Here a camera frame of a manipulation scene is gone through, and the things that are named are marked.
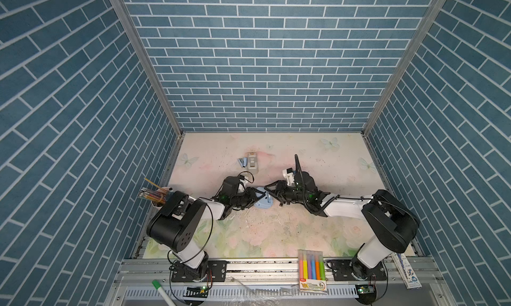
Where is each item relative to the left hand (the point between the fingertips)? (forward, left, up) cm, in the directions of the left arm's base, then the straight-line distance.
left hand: (267, 198), depth 88 cm
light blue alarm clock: (-2, +1, 0) cm, 2 cm away
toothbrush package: (-29, -52, -2) cm, 59 cm away
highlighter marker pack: (-28, -16, -4) cm, 33 cm away
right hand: (0, 0, +7) cm, 7 cm away
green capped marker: (-32, +39, -5) cm, 51 cm away
